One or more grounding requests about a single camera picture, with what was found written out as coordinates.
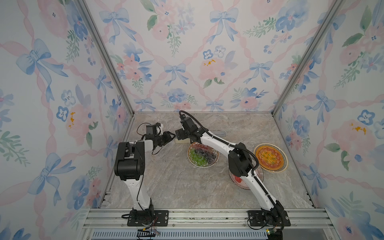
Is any cream plastic wrap dispenser box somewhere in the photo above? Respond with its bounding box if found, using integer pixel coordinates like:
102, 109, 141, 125
173, 130, 226, 145

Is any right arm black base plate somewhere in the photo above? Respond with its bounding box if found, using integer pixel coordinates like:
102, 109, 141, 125
247, 210, 291, 227

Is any plate of red strawberries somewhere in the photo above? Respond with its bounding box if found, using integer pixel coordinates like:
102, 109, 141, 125
228, 163, 265, 191

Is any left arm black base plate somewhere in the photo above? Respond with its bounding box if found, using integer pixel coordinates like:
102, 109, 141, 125
127, 210, 169, 227

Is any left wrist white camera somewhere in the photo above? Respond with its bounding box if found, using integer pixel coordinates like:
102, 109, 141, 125
155, 123, 164, 136

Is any plate of grapes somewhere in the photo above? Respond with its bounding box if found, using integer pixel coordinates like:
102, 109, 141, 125
187, 141, 220, 169

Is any aluminium front rail frame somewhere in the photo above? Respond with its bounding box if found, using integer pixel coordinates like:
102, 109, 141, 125
78, 209, 340, 240

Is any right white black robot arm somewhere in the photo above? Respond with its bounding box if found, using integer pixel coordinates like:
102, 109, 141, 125
176, 110, 286, 230

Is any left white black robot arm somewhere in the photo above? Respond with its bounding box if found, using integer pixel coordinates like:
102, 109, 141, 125
114, 123, 176, 228

